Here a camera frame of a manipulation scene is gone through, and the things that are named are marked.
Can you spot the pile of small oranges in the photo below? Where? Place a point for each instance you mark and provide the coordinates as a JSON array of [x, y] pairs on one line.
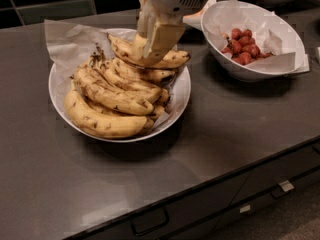
[[197, 14]]

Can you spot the white drawer label sticker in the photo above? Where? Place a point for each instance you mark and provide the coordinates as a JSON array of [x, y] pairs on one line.
[[245, 209]]

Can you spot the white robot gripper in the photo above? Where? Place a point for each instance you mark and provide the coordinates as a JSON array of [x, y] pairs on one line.
[[173, 1]]

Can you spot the white bowl with bananas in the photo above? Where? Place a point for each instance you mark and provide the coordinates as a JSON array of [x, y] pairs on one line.
[[179, 89]]

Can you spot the black drawer handle left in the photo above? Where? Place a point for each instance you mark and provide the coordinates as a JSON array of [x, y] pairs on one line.
[[150, 221]]

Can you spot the large spotted banana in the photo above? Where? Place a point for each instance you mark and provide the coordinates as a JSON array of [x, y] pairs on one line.
[[94, 86]]

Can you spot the white bowl with oranges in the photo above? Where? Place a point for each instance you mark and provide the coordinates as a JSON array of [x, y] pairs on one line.
[[193, 21]]

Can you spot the white paper under bananas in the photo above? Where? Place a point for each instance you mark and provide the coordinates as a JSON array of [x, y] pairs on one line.
[[70, 44]]

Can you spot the middle spotted banana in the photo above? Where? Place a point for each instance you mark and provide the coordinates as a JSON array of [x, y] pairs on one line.
[[130, 78]]

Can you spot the silver drawer label tag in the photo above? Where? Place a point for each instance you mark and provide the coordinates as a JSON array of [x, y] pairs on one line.
[[286, 186]]

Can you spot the white paper in strawberry bowl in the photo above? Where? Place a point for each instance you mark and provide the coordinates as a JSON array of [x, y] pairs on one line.
[[266, 24]]

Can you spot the ripe banana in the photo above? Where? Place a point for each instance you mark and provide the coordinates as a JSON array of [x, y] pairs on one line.
[[138, 46], [123, 49]]

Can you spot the pile of red strawberries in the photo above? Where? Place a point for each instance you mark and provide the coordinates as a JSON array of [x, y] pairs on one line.
[[242, 48]]

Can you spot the black drawer handle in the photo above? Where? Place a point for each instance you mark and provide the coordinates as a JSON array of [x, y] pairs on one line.
[[150, 221], [277, 193]]

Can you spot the bottom front yellow banana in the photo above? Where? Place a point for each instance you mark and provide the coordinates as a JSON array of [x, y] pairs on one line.
[[102, 125]]

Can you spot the black drawer handle right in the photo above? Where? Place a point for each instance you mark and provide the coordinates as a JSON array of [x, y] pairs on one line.
[[277, 193]]

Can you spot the white bowl with strawberries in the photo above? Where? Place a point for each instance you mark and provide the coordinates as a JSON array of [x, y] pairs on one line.
[[233, 67]]

